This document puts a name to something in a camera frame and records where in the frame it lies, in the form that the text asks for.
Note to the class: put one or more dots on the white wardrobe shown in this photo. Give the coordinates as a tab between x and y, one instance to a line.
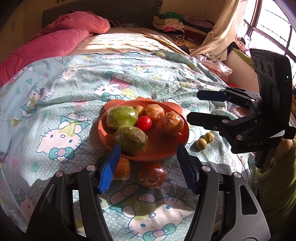
12	32

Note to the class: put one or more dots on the pink floral cloth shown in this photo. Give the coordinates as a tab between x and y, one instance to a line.
217	67

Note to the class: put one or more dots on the small tan longan fruit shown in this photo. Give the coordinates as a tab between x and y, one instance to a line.
201	144
208	137
140	110

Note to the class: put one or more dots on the black camera box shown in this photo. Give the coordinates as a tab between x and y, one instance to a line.
275	88

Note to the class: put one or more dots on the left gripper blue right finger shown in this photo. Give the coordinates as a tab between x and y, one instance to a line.
188	168

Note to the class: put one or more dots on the large orange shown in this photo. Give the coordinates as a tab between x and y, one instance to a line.
122	171

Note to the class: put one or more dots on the red tomato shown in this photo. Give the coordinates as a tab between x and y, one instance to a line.
144	123

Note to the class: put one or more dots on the cream curtain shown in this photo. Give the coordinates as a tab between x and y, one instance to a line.
224	31

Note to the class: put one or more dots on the red plastic bag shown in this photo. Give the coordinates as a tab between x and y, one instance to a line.
232	85

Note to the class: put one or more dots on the window with dark frame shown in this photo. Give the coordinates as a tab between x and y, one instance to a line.
264	25

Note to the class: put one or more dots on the pile of folded clothes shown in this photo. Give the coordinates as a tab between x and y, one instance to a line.
184	31

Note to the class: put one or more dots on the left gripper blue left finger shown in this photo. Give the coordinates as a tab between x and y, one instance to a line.
108	168

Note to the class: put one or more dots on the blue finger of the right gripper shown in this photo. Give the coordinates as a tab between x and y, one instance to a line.
211	122
210	95

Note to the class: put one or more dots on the beige bed sheet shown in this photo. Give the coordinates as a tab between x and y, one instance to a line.
121	40

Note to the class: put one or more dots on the green fruit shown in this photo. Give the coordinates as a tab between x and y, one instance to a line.
118	116
131	139

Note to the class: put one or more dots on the pink duvet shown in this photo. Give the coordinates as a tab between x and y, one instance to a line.
58	39

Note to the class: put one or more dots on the dark headboard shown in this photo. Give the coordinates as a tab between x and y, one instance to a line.
136	12

